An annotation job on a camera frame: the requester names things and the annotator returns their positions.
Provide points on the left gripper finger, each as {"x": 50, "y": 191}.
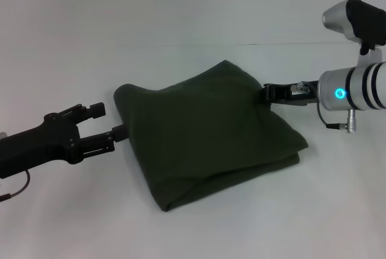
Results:
{"x": 87, "y": 112}
{"x": 102, "y": 144}

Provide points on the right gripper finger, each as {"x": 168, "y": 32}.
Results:
{"x": 268, "y": 93}

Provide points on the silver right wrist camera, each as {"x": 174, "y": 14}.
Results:
{"x": 353, "y": 22}

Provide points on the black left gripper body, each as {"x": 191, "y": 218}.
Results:
{"x": 36, "y": 147}

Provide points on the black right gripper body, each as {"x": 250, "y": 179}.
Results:
{"x": 295, "y": 93}

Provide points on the dark green printed t-shirt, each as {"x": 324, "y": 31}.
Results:
{"x": 205, "y": 135}

